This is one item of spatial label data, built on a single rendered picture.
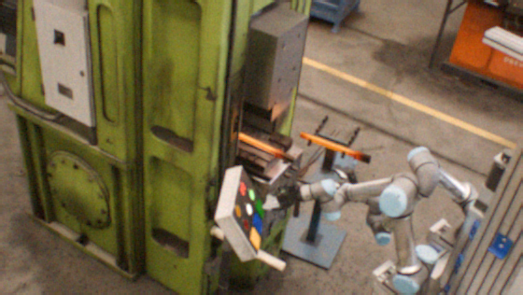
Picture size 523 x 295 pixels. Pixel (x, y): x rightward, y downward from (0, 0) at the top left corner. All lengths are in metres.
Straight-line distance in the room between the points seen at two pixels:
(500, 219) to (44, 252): 2.77
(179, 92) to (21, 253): 1.74
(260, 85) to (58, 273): 1.86
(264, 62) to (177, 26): 0.43
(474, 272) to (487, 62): 3.88
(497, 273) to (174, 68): 1.74
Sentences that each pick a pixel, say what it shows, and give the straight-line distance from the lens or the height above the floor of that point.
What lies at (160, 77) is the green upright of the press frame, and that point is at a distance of 2.94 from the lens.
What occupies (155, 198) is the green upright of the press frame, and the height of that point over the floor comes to 0.66.
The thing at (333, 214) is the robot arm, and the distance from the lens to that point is 2.78.
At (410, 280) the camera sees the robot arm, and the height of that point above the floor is 1.04.
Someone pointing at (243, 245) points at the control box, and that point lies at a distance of 2.68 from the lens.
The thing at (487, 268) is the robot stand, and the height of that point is 1.06.
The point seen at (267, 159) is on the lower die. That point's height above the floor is 0.99.
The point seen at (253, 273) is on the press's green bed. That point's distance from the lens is 3.70.
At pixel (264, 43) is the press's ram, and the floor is 1.71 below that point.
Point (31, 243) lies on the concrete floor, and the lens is 4.17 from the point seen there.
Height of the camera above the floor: 2.98
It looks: 38 degrees down
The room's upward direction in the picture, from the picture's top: 8 degrees clockwise
